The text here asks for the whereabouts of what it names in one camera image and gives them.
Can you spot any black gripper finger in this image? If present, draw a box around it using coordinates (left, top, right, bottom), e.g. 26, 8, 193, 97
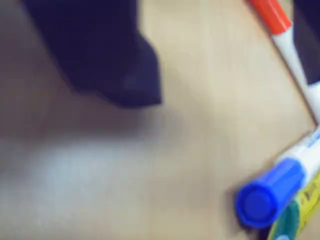
292, 0, 320, 86
21, 0, 163, 109

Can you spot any red capped white marker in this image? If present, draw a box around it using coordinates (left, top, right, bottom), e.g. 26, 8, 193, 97
247, 0, 320, 126

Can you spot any blue capped white marker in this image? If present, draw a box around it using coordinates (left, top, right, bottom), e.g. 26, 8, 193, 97
234, 127, 320, 230

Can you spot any yellow plastic packet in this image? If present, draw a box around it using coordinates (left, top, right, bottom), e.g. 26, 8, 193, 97
266, 169, 320, 240

